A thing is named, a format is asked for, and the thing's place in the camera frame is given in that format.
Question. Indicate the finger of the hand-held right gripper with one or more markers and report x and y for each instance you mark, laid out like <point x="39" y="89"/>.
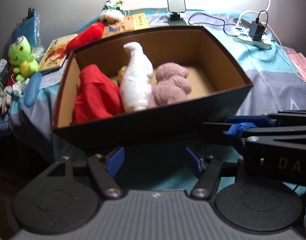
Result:
<point x="250" y="120"/>
<point x="235" y="131"/>

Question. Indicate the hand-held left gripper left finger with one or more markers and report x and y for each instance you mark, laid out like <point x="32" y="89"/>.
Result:
<point x="115" y="160"/>

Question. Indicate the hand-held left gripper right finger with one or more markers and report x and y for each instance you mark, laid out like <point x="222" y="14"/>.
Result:
<point x="192" y="160"/>

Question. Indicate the dark cardboard box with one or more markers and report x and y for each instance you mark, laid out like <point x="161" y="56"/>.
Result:
<point x="143" y="130"/>

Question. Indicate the red cloth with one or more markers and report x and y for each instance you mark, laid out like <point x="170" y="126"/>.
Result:
<point x="93" y="97"/>

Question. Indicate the white plush toy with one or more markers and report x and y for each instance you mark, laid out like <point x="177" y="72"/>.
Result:
<point x="135" y="85"/>

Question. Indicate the pink plush toy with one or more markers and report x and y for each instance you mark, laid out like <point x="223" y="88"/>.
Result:
<point x="170" y="85"/>

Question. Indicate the folded pink cloth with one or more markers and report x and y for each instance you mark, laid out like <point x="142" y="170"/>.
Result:
<point x="304" y="65"/>

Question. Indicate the white power strip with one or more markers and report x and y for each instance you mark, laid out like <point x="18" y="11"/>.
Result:
<point x="264" y="42"/>

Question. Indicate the black charger plug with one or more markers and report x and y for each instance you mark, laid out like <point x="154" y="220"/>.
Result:
<point x="257" y="31"/>

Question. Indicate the white charger plug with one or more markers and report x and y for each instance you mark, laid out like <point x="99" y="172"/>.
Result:
<point x="239" y="23"/>

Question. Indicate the white paper sheet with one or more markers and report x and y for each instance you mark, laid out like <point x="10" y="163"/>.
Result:
<point x="51" y="78"/>

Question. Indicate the blue glasses case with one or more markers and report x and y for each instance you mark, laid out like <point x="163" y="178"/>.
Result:
<point x="31" y="90"/>

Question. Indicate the illustrated picture book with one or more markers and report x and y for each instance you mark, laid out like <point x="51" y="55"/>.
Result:
<point x="54" y="55"/>

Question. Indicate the small white doll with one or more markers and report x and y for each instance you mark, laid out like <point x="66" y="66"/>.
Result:
<point x="8" y="96"/>

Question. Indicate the red plush toy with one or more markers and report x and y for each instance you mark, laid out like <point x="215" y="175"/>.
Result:
<point x="85" y="36"/>

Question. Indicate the yellow book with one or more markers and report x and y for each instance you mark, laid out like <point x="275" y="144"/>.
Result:
<point x="128" y="25"/>

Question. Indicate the phone stand with mirror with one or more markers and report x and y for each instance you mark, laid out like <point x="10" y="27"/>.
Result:
<point x="176" y="3"/>

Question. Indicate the green frog plush toy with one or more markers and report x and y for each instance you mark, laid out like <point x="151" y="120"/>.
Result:
<point x="20" y="55"/>

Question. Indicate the panda plush toy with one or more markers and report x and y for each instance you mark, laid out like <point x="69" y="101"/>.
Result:
<point x="110" y="16"/>

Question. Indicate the blue bag in plastic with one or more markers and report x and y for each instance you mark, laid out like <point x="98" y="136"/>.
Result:
<point x="25" y="30"/>

